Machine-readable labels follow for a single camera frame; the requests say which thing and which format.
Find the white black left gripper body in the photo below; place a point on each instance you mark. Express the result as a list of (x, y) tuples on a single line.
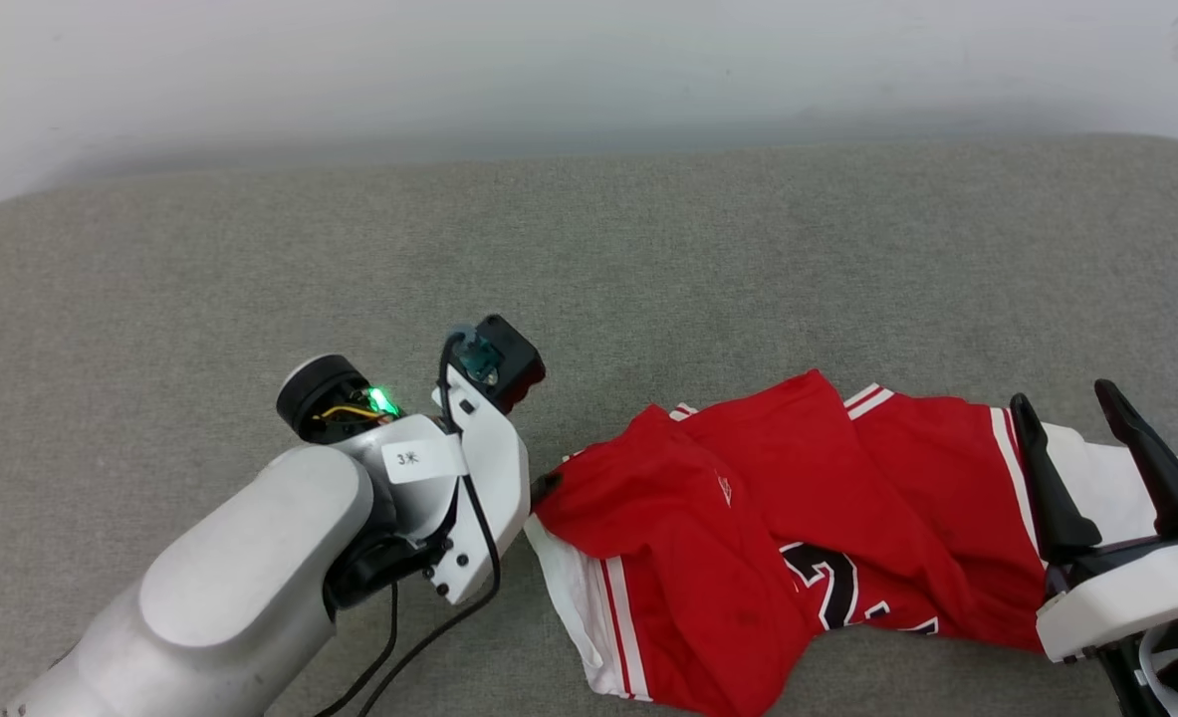
[(494, 478)]

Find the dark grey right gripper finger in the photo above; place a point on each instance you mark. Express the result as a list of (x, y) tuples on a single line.
[(1151, 458), (1057, 498)]

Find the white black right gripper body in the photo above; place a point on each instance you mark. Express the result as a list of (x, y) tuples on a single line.
[(1126, 597)]

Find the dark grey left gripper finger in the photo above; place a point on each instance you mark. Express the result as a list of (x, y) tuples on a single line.
[(546, 486)]

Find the red white basketball jersey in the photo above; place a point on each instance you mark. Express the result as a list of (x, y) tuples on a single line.
[(748, 518)]

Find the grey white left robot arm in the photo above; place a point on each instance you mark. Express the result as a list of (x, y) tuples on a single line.
[(230, 588)]

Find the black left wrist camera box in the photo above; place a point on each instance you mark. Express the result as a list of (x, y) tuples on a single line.
[(519, 363)]

